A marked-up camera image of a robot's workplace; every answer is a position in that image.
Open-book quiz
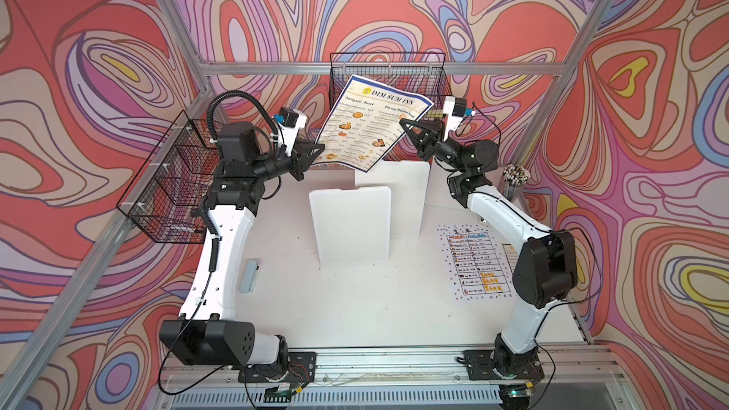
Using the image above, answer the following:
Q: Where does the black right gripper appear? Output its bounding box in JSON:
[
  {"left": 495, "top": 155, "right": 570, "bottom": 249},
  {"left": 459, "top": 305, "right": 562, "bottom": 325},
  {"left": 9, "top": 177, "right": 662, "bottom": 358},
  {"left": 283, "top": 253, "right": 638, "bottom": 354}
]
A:
[{"left": 399, "top": 118, "right": 468, "bottom": 174}]

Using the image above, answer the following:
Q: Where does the Dim Sum Inn menu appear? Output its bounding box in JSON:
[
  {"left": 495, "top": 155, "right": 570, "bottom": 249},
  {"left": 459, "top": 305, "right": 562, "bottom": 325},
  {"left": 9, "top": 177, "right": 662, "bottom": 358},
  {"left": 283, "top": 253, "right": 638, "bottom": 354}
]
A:
[{"left": 314, "top": 75, "right": 434, "bottom": 173}]

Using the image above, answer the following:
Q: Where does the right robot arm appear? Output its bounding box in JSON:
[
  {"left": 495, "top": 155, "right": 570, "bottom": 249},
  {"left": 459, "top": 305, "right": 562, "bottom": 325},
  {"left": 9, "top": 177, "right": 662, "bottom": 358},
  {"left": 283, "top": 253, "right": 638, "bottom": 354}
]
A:
[{"left": 399, "top": 119, "right": 577, "bottom": 378}]

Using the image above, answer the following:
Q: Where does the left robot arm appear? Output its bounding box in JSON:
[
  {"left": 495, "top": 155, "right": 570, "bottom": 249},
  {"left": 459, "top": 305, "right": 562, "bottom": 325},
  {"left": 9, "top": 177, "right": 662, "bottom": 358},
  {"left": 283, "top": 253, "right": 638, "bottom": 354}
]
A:
[{"left": 159, "top": 90, "right": 325, "bottom": 376}]

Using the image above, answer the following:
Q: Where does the yellow item in basket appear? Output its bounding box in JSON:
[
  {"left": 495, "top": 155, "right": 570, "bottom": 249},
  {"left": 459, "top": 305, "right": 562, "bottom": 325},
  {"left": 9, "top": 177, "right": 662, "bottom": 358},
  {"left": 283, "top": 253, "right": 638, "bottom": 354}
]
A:
[{"left": 426, "top": 110, "right": 444, "bottom": 120}]

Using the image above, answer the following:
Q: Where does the white board middle panel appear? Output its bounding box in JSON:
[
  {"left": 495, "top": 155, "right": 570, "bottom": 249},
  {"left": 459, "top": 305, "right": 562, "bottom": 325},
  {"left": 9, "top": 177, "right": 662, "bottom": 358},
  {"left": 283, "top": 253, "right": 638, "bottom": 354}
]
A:
[{"left": 354, "top": 161, "right": 431, "bottom": 239}]

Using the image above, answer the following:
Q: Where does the white board panel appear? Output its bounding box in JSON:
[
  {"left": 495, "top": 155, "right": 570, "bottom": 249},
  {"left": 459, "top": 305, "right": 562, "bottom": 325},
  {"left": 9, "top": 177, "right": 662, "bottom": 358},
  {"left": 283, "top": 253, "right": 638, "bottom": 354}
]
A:
[
  {"left": 354, "top": 161, "right": 431, "bottom": 239},
  {"left": 309, "top": 186, "right": 391, "bottom": 268},
  {"left": 425, "top": 164, "right": 463, "bottom": 210}
]

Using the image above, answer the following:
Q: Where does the white board right panel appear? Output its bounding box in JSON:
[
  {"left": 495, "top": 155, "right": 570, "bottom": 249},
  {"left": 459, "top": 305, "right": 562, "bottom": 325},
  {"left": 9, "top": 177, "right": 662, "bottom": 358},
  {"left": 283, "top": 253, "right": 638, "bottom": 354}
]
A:
[{"left": 425, "top": 164, "right": 463, "bottom": 210}]

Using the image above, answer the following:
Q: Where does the white board front panel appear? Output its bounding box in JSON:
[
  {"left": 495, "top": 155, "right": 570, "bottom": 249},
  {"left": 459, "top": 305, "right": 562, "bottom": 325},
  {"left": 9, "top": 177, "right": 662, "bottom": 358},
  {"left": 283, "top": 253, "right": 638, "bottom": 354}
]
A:
[{"left": 309, "top": 186, "right": 391, "bottom": 268}]

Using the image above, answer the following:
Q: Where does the clear pencil holder cup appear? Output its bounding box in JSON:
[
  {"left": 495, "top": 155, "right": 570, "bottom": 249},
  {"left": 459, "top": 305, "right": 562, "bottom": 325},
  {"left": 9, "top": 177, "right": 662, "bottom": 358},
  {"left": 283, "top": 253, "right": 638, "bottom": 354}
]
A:
[{"left": 500, "top": 164, "right": 531, "bottom": 201}]

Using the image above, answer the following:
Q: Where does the small grey-blue eraser block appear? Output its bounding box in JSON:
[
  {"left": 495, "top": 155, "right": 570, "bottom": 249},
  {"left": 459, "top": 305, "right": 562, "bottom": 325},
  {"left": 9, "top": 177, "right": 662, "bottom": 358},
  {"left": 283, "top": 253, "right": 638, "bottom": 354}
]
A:
[{"left": 239, "top": 259, "right": 260, "bottom": 294}]

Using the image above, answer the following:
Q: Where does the hand-drawn colourful menu sheet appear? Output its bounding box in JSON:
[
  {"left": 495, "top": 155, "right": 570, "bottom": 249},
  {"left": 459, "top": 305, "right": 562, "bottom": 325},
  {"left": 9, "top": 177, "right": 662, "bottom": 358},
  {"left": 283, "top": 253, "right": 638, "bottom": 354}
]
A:
[{"left": 437, "top": 222, "right": 514, "bottom": 301}]

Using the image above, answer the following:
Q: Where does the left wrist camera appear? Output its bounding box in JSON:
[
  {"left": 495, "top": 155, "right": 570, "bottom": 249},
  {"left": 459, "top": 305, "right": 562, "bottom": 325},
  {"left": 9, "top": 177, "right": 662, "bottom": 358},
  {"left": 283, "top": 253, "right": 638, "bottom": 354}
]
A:
[{"left": 275, "top": 107, "right": 308, "bottom": 157}]

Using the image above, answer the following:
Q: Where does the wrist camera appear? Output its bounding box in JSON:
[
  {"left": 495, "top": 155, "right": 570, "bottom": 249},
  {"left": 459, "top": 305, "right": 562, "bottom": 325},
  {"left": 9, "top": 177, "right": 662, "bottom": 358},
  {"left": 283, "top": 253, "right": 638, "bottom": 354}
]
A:
[
  {"left": 275, "top": 107, "right": 308, "bottom": 157},
  {"left": 442, "top": 96, "right": 474, "bottom": 139}
]

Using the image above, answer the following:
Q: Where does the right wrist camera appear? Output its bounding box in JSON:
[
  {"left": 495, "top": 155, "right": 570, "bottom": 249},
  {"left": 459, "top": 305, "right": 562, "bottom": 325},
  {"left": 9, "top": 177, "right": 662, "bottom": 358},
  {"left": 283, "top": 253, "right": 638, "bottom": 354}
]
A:
[{"left": 442, "top": 96, "right": 474, "bottom": 139}]

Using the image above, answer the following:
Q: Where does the black wire basket back wall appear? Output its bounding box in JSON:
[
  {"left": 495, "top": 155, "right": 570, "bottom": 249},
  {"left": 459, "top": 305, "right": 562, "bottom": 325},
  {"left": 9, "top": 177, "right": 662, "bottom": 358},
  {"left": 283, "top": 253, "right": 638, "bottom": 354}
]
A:
[{"left": 328, "top": 49, "right": 452, "bottom": 113}]

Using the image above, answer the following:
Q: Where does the black wire basket wall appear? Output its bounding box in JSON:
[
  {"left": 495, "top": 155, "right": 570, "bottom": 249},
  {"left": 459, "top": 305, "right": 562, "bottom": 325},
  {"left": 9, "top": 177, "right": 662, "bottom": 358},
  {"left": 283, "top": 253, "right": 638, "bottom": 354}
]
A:
[
  {"left": 117, "top": 112, "right": 219, "bottom": 244},
  {"left": 328, "top": 49, "right": 452, "bottom": 113}
]

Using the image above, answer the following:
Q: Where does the black wire basket left wall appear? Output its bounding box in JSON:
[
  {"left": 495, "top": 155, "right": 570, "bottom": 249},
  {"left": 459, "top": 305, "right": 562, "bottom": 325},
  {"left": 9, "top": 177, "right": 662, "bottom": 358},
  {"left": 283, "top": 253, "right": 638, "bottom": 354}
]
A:
[{"left": 117, "top": 112, "right": 219, "bottom": 244}]

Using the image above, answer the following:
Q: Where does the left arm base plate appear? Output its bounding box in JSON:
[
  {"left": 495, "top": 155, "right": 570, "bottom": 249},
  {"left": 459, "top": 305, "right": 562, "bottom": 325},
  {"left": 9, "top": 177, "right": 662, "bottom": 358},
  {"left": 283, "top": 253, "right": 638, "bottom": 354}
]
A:
[{"left": 238, "top": 351, "right": 317, "bottom": 385}]

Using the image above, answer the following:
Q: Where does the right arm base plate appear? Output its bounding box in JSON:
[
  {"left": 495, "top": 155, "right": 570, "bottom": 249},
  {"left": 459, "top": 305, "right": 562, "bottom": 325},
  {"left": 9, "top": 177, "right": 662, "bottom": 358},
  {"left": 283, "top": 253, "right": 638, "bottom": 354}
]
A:
[{"left": 456, "top": 347, "right": 545, "bottom": 383}]

